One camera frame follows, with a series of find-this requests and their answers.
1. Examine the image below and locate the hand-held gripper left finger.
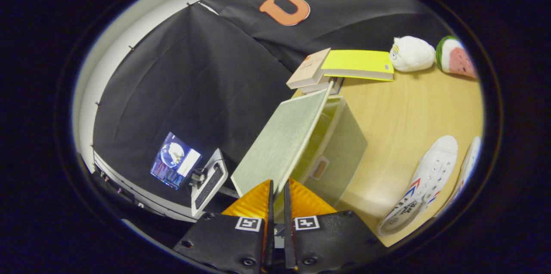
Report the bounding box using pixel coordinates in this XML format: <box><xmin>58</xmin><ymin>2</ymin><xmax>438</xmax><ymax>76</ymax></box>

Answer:
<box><xmin>172</xmin><ymin>179</ymin><xmax>275</xmax><ymax>274</ymax></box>

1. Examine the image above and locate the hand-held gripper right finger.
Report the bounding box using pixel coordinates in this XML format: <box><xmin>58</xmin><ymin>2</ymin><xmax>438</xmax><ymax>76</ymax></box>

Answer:
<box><xmin>283</xmin><ymin>178</ymin><xmax>387</xmax><ymax>274</ymax></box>

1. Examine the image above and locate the grey-green fabric storage box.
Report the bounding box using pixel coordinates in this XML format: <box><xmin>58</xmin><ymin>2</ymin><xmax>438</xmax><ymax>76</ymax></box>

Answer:
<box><xmin>231</xmin><ymin>81</ymin><xmax>368</xmax><ymax>223</ymax></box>

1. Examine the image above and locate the white canvas shoe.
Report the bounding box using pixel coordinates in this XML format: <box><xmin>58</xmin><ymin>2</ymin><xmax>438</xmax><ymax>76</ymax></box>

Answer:
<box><xmin>378</xmin><ymin>135</ymin><xmax>459</xmax><ymax>237</ymax></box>
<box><xmin>435</xmin><ymin>136</ymin><xmax>482</xmax><ymax>219</ymax></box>

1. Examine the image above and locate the computer monitor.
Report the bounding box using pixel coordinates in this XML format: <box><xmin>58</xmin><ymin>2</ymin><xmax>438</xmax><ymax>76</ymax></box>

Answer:
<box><xmin>150</xmin><ymin>132</ymin><xmax>202</xmax><ymax>191</ymax></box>

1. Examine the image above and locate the yellow book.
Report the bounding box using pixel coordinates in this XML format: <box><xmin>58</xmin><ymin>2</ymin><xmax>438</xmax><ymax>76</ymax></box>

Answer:
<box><xmin>321</xmin><ymin>49</ymin><xmax>395</xmax><ymax>82</ymax></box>

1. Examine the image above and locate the white plush toy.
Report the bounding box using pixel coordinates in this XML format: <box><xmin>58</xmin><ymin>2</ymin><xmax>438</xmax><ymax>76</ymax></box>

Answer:
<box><xmin>389</xmin><ymin>36</ymin><xmax>436</xmax><ymax>72</ymax></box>

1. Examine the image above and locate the watermelon slice plush toy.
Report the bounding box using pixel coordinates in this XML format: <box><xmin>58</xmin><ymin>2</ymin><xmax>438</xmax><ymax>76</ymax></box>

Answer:
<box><xmin>436</xmin><ymin>36</ymin><xmax>477</xmax><ymax>79</ymax></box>

